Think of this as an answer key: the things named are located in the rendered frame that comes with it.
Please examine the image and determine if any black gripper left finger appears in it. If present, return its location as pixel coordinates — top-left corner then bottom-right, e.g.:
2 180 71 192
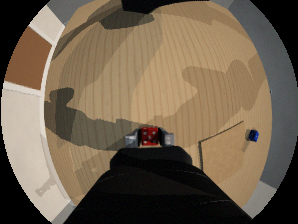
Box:
125 129 141 148

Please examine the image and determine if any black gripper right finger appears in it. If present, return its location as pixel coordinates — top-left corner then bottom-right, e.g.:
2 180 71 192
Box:
158 128 175 147

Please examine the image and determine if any blue die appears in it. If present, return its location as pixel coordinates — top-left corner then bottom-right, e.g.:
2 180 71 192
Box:
249 130 259 142

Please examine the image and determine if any red die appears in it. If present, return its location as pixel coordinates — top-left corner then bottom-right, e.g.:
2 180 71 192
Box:
141 127 158 146

